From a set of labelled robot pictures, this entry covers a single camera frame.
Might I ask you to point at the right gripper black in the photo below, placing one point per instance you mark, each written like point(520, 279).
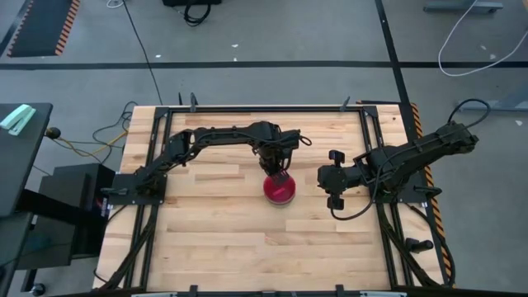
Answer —
point(338, 178)

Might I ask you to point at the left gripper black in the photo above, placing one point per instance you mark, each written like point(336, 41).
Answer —
point(274, 152)

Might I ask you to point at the pink plastic bowl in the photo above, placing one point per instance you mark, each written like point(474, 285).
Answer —
point(279, 190)

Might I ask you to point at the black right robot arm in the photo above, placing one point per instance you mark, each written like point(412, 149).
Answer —
point(416, 154)

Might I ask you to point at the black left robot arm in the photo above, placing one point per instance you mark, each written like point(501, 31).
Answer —
point(222, 134)

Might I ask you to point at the black yellow hazard strip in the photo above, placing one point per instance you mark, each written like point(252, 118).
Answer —
point(431, 177)

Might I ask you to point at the black box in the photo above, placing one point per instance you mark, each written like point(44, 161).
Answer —
point(191, 2)

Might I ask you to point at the black computer case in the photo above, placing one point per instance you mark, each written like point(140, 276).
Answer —
point(78, 198)

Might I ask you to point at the grey table foot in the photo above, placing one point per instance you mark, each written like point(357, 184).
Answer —
point(462, 6)

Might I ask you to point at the black desk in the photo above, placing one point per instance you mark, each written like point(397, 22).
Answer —
point(18, 165)

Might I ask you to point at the mint green stapler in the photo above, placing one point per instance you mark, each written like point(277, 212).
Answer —
point(17, 119)

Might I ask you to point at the black caster wheel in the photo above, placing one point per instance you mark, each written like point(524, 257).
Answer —
point(38, 289)

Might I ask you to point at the black mat with orange stripes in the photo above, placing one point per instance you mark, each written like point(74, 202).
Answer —
point(39, 26)

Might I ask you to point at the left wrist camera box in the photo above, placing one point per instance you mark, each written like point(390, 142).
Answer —
point(292, 139)

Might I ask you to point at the black aluminium table frame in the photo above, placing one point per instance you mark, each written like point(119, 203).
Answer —
point(268, 109)

